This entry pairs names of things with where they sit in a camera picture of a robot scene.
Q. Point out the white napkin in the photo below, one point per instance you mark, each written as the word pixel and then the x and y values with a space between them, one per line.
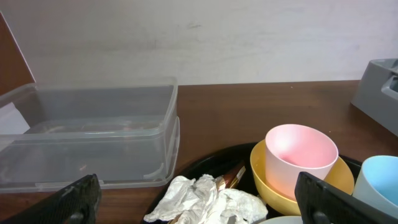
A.
pixel 199 201

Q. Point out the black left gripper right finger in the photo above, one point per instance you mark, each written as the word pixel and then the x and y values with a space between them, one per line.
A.
pixel 320 202

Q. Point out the pink cup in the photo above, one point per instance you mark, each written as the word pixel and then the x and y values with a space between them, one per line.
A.
pixel 293 148

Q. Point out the grey dishwasher rack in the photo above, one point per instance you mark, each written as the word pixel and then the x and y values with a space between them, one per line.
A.
pixel 376 95

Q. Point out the yellow bowl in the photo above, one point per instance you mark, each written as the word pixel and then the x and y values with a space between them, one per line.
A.
pixel 340 177

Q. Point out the gold foil wrapper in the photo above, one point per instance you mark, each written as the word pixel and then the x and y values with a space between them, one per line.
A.
pixel 232 178

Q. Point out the clear plastic waste bin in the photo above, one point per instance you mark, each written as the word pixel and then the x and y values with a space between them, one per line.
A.
pixel 126 133

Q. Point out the grey plate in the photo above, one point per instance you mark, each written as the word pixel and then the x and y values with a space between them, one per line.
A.
pixel 283 220

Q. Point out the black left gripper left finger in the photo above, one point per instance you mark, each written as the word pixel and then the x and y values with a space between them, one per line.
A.
pixel 76 203

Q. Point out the light blue cup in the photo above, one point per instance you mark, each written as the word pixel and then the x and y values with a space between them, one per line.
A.
pixel 376 184

